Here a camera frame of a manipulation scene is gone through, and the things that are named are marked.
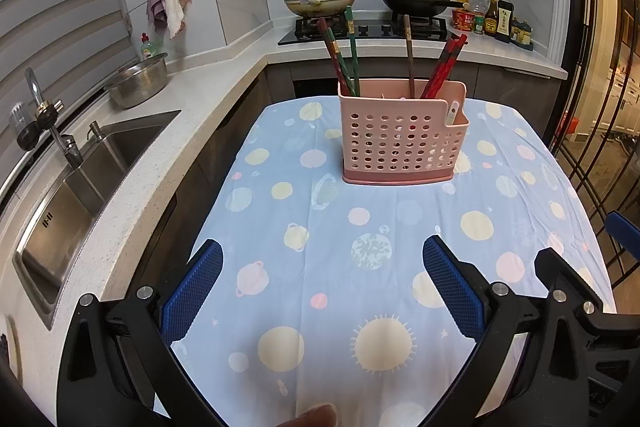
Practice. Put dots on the white ceramic soup spoon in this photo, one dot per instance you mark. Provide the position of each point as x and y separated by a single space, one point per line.
452 117

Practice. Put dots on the blue planet-print tablecloth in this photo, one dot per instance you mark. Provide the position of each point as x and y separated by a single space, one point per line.
323 296

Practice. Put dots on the brown sauce bottle yellow cap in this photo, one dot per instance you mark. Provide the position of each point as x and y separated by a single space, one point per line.
491 18

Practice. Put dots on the dark soy sauce bottle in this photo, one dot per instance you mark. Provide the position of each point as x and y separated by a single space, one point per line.
505 21

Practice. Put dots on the pink perforated utensil holder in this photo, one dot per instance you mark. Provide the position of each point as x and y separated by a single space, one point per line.
392 139

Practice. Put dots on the seasoning jars on tray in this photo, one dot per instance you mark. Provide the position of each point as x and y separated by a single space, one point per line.
522 34

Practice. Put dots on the person's left hand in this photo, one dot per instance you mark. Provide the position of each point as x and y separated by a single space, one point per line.
323 415

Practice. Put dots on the steel colander bowl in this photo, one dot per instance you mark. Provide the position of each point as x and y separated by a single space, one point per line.
139 82

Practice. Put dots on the maroon chopstick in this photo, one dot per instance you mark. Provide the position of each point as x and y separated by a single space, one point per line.
322 24

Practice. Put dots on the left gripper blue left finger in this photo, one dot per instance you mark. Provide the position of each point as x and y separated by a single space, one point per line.
186 289

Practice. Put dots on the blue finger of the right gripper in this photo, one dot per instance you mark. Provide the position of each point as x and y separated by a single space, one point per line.
624 232

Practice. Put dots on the green dish soap bottle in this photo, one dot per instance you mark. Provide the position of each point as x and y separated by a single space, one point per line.
147 47

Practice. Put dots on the chrome kitchen faucet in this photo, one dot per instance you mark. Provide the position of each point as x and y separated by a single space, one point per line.
28 128

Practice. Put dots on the red instant noodle cup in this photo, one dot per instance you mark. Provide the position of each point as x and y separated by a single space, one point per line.
462 19

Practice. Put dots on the stainless steel sink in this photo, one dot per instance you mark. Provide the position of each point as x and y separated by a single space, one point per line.
63 219

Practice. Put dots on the black-framed glass door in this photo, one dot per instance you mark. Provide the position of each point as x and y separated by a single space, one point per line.
597 140

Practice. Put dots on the green chopstick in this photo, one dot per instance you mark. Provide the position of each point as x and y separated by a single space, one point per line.
340 60
353 48

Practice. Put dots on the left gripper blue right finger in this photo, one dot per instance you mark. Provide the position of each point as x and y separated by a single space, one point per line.
462 297

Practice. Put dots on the clear plastic bottle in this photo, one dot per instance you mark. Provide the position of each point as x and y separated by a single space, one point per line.
479 6

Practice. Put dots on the small green-cap jar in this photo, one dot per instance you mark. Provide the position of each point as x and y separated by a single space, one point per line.
479 24

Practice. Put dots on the black gas stove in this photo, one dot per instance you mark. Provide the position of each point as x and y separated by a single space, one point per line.
391 27

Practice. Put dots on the purple hanging cloth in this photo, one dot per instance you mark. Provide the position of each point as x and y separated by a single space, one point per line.
157 15

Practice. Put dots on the black wok with lid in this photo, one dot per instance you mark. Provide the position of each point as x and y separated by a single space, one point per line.
422 8

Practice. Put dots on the brown chopstick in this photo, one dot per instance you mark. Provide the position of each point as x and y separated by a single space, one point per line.
408 38

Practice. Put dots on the beige wok with lid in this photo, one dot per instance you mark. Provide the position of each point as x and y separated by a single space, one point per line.
317 8

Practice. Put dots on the white window blinds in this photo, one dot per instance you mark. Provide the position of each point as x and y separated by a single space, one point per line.
72 45

